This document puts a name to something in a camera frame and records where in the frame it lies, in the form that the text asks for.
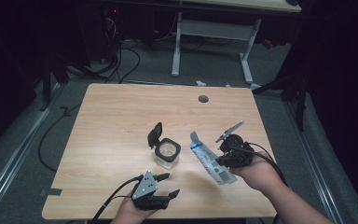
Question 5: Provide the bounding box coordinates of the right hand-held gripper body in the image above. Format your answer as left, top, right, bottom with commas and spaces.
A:
214, 120, 256, 169

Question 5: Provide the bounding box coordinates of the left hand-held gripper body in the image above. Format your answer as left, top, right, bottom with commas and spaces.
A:
131, 170, 171, 212

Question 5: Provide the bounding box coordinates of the white plastic bag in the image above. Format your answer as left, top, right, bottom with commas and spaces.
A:
189, 131, 239, 186

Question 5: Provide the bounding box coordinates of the glass jar with black lid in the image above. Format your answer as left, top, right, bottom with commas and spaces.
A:
147, 121, 182, 171

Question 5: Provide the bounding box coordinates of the person's left hand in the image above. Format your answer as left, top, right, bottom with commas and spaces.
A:
110, 194, 158, 224

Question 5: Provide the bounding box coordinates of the person's right hand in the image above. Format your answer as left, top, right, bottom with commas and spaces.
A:
229, 151, 283, 192

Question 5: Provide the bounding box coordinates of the black metal stand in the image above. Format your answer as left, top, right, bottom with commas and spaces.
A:
40, 52, 70, 112
251, 71, 309, 132

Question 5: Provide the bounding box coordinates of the grey tape strip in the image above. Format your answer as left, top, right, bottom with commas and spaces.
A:
40, 188, 63, 198

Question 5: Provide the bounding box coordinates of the white-legged desk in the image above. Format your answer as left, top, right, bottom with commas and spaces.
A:
171, 0, 302, 85

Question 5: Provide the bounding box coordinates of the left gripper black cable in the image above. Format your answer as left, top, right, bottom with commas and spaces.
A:
89, 175, 145, 224

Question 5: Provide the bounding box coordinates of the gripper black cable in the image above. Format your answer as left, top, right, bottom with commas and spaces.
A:
229, 142, 290, 189
89, 175, 145, 224

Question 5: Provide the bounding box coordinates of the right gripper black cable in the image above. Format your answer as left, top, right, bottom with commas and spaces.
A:
229, 142, 290, 189

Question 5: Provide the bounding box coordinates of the metal floor rail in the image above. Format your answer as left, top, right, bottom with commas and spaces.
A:
281, 92, 346, 224
0, 83, 63, 217

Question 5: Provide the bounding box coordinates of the black floor cable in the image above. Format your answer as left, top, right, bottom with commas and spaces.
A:
37, 104, 82, 174

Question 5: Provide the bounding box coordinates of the bundle of black cables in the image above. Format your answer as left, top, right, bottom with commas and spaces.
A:
68, 40, 142, 84

